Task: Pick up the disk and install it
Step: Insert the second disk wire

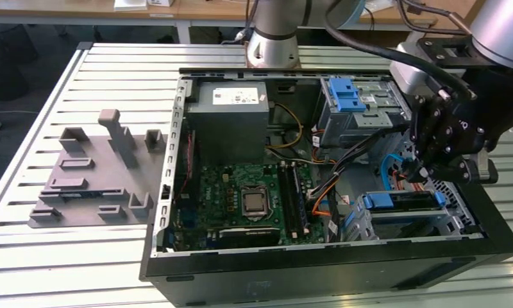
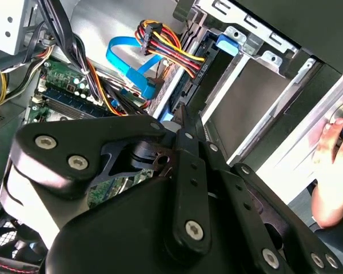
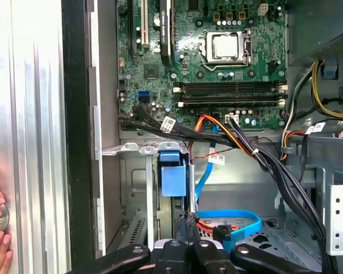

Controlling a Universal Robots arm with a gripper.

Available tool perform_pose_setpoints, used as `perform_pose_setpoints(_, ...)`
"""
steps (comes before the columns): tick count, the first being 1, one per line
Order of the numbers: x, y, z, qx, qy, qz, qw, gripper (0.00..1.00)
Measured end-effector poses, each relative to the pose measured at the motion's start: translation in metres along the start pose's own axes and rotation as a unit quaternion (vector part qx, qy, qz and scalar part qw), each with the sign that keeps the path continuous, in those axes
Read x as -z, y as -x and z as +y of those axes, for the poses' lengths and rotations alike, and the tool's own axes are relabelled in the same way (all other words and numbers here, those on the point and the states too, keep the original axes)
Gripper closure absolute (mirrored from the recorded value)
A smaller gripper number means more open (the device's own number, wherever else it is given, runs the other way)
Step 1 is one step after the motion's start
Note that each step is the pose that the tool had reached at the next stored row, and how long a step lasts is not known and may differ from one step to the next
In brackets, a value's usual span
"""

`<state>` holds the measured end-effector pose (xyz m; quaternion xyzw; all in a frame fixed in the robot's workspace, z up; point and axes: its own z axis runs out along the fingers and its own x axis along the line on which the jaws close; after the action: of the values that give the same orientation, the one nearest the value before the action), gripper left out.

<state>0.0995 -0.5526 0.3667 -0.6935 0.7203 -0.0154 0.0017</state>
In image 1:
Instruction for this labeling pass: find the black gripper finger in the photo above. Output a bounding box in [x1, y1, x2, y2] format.
[409, 94, 454, 167]
[408, 134, 488, 184]

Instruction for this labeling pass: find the hard disk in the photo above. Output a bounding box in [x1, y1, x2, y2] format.
[362, 191, 445, 212]

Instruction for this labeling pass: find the silver disk bay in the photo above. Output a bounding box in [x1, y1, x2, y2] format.
[340, 189, 473, 241]

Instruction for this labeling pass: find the silver optical drive cage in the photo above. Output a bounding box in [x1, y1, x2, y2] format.
[318, 76, 414, 147]

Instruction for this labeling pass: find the blue drive latch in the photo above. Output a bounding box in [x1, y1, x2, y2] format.
[329, 78, 366, 113]

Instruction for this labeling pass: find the installed RAM stick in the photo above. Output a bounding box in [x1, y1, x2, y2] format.
[290, 162, 312, 235]

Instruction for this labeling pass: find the black RAM slot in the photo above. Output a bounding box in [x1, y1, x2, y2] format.
[280, 163, 300, 237]

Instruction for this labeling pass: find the black PC case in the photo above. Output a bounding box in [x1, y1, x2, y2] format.
[138, 67, 513, 307]

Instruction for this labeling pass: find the CPU socket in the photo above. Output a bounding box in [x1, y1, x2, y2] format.
[237, 185, 273, 224]

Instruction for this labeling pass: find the silver CPU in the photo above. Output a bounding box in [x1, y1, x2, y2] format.
[242, 193, 266, 214]

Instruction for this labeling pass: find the grey power supply unit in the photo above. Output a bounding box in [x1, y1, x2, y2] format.
[182, 81, 270, 164]

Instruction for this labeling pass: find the green motherboard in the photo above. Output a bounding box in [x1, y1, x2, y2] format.
[170, 162, 325, 250]

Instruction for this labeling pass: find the black graphics card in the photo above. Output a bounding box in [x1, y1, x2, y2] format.
[217, 227, 281, 248]

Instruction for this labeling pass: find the grey parts rack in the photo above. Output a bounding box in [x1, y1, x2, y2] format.
[27, 108, 170, 229]

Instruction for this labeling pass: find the green RAM stick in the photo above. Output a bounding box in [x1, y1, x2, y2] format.
[61, 191, 102, 199]

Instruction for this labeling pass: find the wooden desk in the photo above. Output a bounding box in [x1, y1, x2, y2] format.
[0, 0, 437, 49]

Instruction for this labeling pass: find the orange wire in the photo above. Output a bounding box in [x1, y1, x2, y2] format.
[392, 169, 428, 193]
[310, 184, 341, 216]

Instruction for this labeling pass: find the blue wire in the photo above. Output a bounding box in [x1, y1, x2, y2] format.
[380, 153, 412, 193]

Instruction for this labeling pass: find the black wire bundle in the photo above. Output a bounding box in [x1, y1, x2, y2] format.
[306, 128, 412, 206]

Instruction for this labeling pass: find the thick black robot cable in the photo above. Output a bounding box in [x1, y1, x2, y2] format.
[322, 17, 478, 101]

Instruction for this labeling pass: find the yellow wire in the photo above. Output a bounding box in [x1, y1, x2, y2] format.
[266, 102, 304, 150]

